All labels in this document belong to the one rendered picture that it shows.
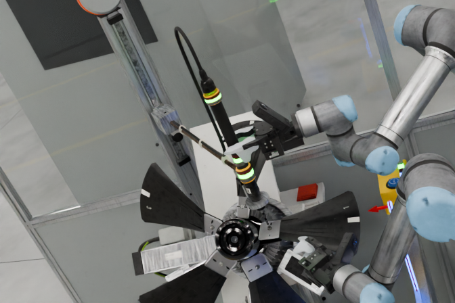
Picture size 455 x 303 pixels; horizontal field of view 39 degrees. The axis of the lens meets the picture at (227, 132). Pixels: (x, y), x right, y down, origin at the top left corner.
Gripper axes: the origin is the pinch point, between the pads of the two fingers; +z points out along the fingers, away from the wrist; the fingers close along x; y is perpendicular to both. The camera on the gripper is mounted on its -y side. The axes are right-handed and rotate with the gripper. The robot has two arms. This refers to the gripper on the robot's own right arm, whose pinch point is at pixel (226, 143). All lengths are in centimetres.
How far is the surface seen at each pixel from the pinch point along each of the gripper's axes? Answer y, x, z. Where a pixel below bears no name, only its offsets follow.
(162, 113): 8, 55, 25
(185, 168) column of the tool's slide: 36, 62, 27
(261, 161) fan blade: 13.3, 7.9, -6.2
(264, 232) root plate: 31.0, -0.8, 0.0
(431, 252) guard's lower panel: 114, 63, -53
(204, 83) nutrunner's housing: -19.3, -1.7, -1.3
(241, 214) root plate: 27.2, 6.0, 5.3
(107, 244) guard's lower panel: 73, 86, 81
